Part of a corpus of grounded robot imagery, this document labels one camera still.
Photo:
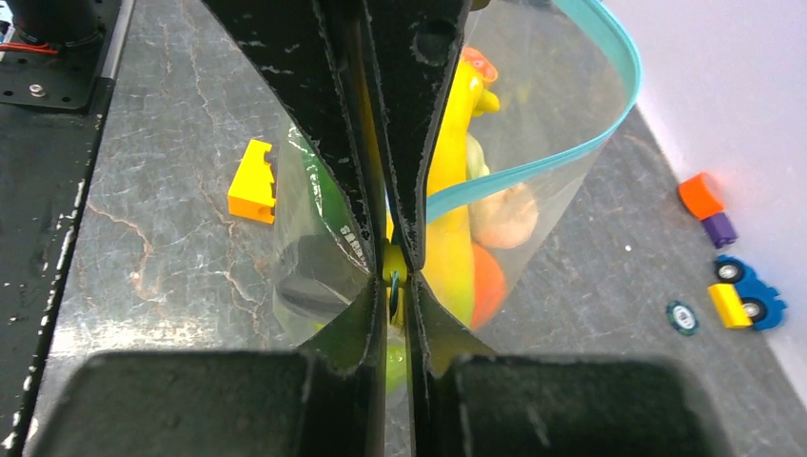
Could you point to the dark purple eggplant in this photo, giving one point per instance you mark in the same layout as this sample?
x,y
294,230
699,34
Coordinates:
x,y
315,278

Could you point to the clear zip top bag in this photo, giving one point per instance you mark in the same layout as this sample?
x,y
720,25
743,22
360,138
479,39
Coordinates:
x,y
539,87

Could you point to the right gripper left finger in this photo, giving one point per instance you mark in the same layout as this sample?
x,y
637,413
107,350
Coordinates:
x,y
323,398

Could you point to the blue toy car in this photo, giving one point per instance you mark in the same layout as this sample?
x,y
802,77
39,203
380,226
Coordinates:
x,y
761,302

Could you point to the yellow lego brick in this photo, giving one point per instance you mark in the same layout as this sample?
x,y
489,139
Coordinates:
x,y
728,306

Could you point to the orange cheese wedge toy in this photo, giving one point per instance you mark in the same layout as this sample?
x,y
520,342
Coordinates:
x,y
251,192

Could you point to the purple block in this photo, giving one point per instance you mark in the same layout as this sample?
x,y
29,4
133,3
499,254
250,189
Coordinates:
x,y
720,230

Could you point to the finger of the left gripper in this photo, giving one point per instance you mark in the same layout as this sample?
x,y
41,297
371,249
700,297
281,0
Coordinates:
x,y
412,49
305,51

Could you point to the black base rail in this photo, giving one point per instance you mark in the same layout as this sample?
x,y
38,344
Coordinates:
x,y
54,108

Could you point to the beige garlic bulb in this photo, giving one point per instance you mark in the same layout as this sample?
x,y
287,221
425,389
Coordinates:
x,y
505,219

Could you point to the yellow banana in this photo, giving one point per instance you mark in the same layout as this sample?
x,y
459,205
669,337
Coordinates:
x,y
448,257

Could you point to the orange green mango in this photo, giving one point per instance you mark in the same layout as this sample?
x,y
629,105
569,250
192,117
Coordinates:
x,y
490,286

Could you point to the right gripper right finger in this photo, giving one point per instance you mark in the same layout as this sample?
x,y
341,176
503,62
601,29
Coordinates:
x,y
466,399

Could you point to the small round black cap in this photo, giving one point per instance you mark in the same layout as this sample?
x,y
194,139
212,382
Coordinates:
x,y
682,318

